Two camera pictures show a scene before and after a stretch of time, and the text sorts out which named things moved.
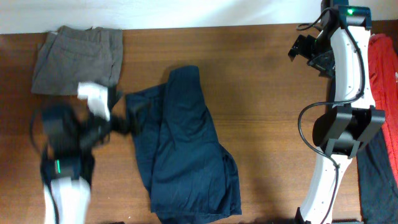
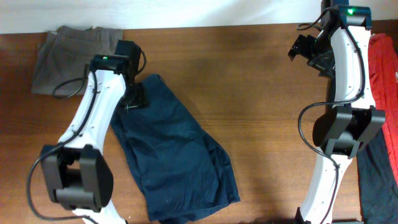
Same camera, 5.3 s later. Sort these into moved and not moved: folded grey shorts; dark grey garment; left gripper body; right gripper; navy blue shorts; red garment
Moved: navy blue shorts; left gripper body
Not moved: red garment; right gripper; dark grey garment; folded grey shorts
